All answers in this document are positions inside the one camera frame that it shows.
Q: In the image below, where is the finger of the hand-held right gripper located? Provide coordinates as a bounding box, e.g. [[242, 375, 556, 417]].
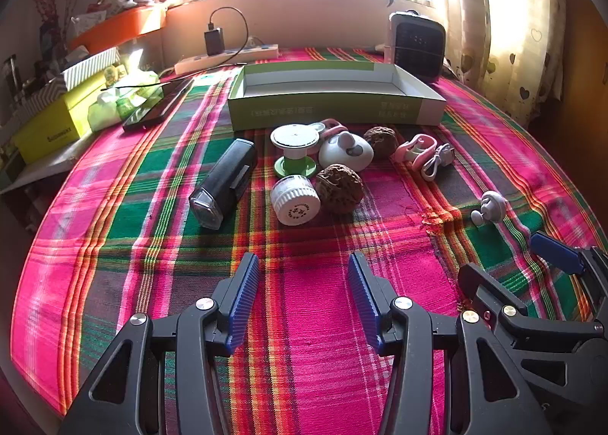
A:
[[529, 232, 608, 324], [457, 262, 578, 345]]

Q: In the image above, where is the wooden cabinet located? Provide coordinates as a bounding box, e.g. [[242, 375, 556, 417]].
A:
[[527, 0, 608, 170]]

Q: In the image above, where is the black charger cable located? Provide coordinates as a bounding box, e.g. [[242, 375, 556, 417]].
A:
[[100, 7, 250, 94]]

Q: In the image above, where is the white panda dome toy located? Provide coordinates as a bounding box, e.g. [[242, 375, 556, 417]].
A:
[[318, 132, 373, 172]]

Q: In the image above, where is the yellow box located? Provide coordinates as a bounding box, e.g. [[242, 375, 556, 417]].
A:
[[12, 71, 108, 165]]

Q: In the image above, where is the white ribbed jar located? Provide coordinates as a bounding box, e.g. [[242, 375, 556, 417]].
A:
[[271, 175, 320, 227]]

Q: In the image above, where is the small green printed packet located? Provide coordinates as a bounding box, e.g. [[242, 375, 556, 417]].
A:
[[102, 63, 129, 86]]

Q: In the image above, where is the black charger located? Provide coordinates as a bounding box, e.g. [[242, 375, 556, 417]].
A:
[[204, 25, 224, 56]]

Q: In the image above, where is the striped box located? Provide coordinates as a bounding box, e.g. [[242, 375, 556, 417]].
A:
[[19, 46, 120, 103]]

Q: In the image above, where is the black smartphone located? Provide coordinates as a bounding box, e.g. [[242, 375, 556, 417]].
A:
[[122, 78, 195, 133]]

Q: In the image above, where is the white usb cable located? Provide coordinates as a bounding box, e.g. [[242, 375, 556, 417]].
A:
[[420, 143, 455, 182]]

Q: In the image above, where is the small desk fan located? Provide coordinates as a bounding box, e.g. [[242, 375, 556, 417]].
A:
[[387, 10, 446, 84]]

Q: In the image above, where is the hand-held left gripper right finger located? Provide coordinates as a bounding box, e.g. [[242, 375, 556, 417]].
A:
[[347, 253, 554, 435]]

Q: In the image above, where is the brown walnut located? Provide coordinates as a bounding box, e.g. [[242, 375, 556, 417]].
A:
[[363, 126, 399, 160], [315, 164, 366, 214]]

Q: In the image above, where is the green and white cardboard box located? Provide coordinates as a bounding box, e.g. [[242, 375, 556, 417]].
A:
[[227, 60, 447, 132]]

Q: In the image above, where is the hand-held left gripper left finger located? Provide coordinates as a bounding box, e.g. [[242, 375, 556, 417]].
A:
[[59, 252, 261, 435]]

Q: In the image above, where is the black bike light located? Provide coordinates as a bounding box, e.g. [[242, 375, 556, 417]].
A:
[[188, 138, 258, 230]]

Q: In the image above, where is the orange tray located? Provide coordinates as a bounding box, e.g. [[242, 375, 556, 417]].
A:
[[66, 5, 168, 56]]

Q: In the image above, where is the heart print curtain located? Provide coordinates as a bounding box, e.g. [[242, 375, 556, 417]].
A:
[[456, 0, 571, 127]]

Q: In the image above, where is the white power strip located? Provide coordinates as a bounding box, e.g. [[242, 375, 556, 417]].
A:
[[174, 44, 279, 75]]

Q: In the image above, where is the green and white tissue pack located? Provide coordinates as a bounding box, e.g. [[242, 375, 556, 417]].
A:
[[88, 69, 160, 132]]

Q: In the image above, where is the green spool with white top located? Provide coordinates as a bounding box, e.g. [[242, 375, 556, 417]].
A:
[[270, 124, 320, 178]]

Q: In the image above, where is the pink clip with green pad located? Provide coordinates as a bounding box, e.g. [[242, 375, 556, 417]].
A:
[[311, 119, 346, 141], [390, 133, 437, 170]]

